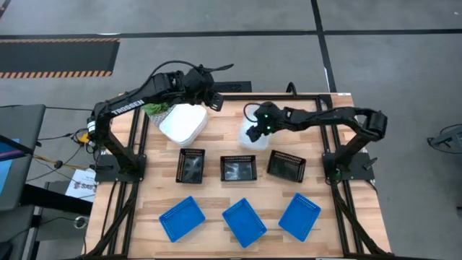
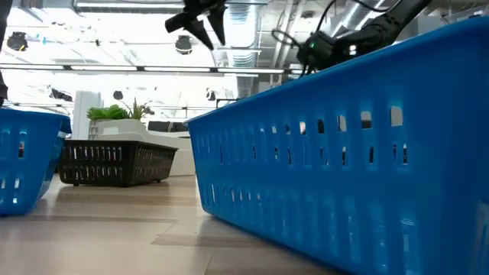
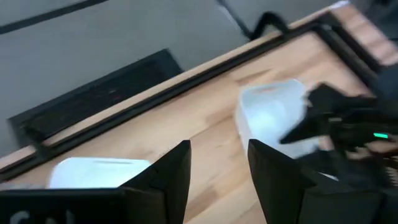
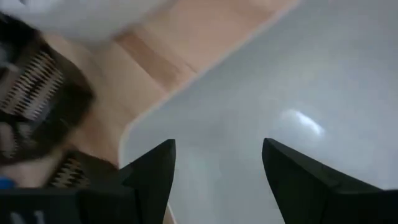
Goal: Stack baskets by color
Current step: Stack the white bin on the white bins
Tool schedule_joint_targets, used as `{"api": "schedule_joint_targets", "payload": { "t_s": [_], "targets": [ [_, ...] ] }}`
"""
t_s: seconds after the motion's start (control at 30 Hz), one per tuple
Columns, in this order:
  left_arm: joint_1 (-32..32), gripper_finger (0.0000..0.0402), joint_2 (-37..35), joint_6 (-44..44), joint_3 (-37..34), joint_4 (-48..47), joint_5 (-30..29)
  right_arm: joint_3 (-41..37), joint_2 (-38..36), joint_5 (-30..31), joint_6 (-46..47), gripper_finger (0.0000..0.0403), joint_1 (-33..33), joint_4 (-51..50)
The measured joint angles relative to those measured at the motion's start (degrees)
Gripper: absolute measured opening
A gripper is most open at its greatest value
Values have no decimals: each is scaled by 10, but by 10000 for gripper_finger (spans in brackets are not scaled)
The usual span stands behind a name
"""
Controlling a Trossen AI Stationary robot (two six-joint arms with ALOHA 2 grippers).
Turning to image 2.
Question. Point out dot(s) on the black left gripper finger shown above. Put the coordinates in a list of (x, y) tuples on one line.
[(191, 24), (219, 23)]

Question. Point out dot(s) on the small blue plastic basket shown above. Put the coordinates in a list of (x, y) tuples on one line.
[(34, 168)]

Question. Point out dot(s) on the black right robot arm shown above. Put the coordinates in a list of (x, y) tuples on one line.
[(366, 38)]

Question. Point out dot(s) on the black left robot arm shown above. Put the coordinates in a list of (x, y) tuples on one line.
[(3, 57)]

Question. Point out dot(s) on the long ceiling light strip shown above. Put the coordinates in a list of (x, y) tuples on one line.
[(172, 69)]

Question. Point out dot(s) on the dark computer monitor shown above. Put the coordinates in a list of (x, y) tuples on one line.
[(164, 127)]

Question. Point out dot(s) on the green plant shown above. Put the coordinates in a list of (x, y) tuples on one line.
[(107, 112)]

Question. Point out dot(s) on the white column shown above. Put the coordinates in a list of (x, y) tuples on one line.
[(84, 114)]

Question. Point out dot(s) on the white patterned planter pot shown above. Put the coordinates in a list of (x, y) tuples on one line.
[(92, 130)]

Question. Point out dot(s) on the black plastic basket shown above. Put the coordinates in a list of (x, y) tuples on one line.
[(114, 164)]

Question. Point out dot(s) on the black ceiling spotlight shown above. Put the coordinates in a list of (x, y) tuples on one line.
[(17, 41)]

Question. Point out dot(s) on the large blue plastic basket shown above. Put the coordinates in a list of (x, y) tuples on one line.
[(344, 191)]

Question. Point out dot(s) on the black dome ceiling camera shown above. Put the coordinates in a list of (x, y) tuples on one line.
[(183, 44)]

